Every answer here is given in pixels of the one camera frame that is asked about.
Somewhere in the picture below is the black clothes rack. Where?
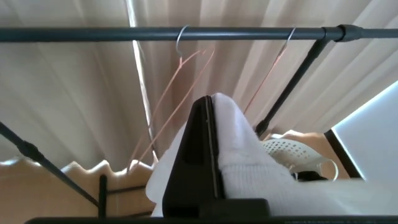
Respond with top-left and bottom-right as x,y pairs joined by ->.
0,24 -> 398,218

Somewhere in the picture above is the beige curtain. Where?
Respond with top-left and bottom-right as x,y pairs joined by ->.
0,0 -> 398,174

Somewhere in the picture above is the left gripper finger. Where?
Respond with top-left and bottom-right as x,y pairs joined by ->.
162,95 -> 225,218

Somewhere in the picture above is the pink clothes hanger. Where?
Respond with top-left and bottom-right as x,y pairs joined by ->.
243,26 -> 297,115
126,25 -> 216,174

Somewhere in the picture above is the white laundry basket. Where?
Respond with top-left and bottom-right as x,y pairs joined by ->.
261,138 -> 340,183

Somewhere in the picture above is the white printed t-shirt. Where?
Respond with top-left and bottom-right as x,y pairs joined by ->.
145,92 -> 398,218

